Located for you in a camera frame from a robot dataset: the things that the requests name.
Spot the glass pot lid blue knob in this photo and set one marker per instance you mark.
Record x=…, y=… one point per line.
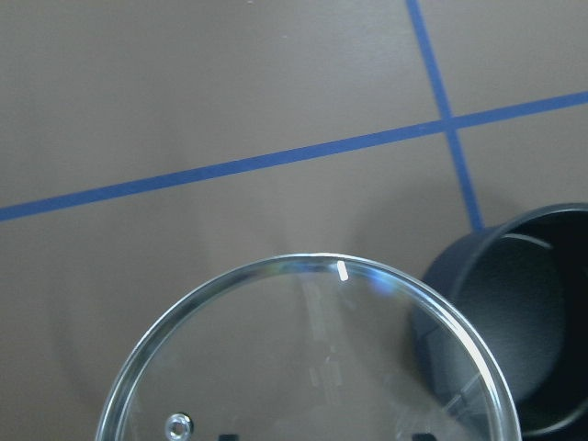
x=311, y=347

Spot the dark pot with blue handle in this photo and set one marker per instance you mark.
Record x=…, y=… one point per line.
x=522, y=286

